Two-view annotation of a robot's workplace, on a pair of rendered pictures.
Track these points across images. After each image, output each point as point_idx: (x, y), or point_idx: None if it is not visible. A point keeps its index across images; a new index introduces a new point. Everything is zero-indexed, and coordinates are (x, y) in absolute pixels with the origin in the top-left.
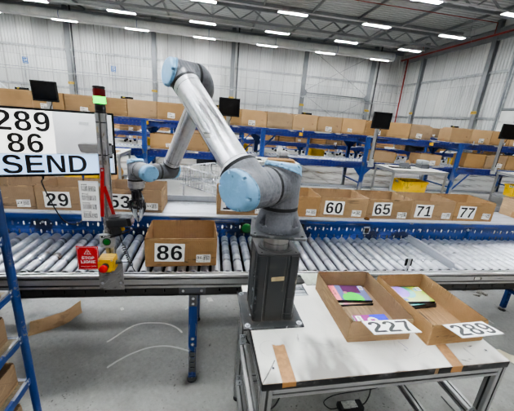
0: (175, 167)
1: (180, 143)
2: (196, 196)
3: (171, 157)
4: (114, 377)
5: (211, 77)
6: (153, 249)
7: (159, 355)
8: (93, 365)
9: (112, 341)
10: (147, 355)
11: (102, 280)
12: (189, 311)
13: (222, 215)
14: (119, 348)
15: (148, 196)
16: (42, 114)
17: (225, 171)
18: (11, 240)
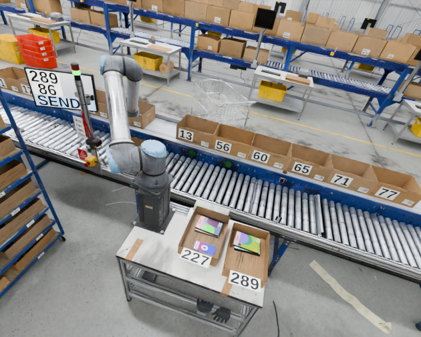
0: (132, 112)
1: (129, 101)
2: (174, 119)
3: (128, 107)
4: (106, 211)
5: (135, 67)
6: None
7: (132, 208)
8: (100, 201)
9: (114, 191)
10: (126, 206)
11: (91, 167)
12: (135, 196)
13: (178, 141)
14: (115, 196)
15: (135, 117)
16: (53, 74)
17: (105, 149)
18: (65, 128)
